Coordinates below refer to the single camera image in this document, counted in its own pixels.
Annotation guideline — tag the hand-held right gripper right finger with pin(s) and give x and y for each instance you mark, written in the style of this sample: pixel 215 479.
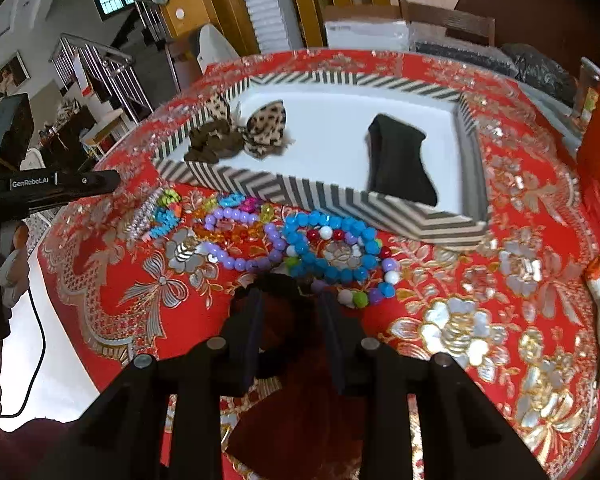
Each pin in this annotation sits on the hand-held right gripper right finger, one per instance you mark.
pixel 332 345

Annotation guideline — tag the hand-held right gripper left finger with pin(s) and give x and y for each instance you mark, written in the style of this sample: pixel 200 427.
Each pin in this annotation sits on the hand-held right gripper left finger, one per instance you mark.
pixel 252 340

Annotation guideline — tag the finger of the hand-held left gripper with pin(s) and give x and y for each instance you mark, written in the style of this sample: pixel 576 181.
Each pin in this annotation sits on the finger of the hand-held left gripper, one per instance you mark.
pixel 92 185

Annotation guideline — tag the black scrunchie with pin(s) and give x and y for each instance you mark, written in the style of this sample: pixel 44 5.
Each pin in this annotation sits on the black scrunchie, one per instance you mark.
pixel 280 285

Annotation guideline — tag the red velvet bow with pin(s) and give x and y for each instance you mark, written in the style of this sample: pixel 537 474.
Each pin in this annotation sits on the red velvet bow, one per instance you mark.
pixel 290 425

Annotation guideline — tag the striped rectangular tray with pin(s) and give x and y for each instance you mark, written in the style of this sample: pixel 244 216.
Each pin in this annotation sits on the striped rectangular tray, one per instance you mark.
pixel 330 125

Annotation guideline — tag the person's left hand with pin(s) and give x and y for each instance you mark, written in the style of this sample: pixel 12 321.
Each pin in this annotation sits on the person's left hand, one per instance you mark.
pixel 17 270

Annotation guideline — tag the dark wooden cabinet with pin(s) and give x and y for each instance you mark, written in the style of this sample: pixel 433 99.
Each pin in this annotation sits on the dark wooden cabinet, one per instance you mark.
pixel 65 140

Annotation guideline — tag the small white-topped desk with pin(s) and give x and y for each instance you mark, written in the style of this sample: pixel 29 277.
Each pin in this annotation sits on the small white-topped desk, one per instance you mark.
pixel 102 127

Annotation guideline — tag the red floral tablecloth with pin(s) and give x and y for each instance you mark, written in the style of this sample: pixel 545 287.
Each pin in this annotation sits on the red floral tablecloth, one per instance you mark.
pixel 105 260

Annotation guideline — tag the metal stair railing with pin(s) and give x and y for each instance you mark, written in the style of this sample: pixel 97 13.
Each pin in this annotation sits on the metal stair railing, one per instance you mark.
pixel 111 53

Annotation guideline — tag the brown scrunchie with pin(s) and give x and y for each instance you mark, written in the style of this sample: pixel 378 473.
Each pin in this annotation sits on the brown scrunchie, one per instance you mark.
pixel 215 142

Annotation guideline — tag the white chair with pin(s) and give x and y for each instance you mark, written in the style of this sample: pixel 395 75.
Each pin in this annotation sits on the white chair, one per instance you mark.
pixel 215 50

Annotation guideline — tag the leopard print bow scrunchie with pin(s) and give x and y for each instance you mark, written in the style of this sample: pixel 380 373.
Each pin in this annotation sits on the leopard print bow scrunchie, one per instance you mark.
pixel 267 125

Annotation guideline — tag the black folded headband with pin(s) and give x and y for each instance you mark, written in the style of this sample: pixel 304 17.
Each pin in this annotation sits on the black folded headband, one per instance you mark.
pixel 397 160

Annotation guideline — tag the white ribbed panel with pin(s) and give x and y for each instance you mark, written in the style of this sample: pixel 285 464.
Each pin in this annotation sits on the white ribbed panel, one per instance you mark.
pixel 262 5

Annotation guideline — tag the white cardboard box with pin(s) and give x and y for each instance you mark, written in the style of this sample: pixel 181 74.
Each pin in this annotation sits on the white cardboard box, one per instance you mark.
pixel 365 35

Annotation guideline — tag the grey lace table cover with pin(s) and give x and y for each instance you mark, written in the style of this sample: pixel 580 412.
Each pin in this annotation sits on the grey lace table cover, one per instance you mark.
pixel 550 115

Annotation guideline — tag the dark wrapped package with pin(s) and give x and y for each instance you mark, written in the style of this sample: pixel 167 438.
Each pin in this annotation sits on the dark wrapped package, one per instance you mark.
pixel 460 55

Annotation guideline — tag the black plastic bag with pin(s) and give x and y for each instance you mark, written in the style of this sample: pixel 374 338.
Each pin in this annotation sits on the black plastic bag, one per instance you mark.
pixel 540 70

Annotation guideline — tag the wooden slat-back chair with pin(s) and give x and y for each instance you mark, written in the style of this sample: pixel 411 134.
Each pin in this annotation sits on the wooden slat-back chair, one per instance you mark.
pixel 450 20

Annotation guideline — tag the glass jar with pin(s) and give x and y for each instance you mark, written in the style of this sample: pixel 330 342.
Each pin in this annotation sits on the glass jar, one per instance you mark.
pixel 589 95

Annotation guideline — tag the round dark wooden tabletop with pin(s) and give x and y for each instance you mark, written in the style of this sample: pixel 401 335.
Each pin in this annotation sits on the round dark wooden tabletop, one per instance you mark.
pixel 525 10

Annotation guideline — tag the framed wall picture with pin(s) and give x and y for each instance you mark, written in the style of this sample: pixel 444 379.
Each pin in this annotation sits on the framed wall picture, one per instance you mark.
pixel 5 80

